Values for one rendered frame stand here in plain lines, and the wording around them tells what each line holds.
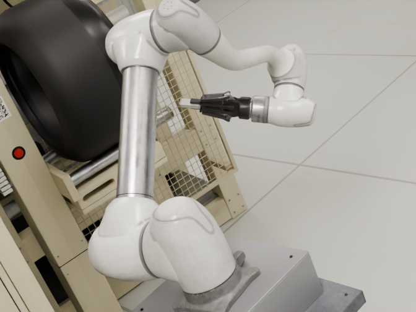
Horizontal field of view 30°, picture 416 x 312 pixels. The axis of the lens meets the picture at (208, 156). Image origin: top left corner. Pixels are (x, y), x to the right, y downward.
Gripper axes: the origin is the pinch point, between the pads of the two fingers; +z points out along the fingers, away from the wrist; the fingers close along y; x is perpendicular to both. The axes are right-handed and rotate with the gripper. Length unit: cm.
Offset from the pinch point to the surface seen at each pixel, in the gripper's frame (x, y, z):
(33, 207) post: -32, 23, 50
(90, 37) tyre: 1.5, -25.3, 30.5
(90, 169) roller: -19.7, 15.5, 31.8
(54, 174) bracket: -25, 13, 43
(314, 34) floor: 253, 195, -41
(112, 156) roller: -13.0, 15.6, 25.6
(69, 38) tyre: -0.9, -26.7, 36.5
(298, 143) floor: 101, 138, -37
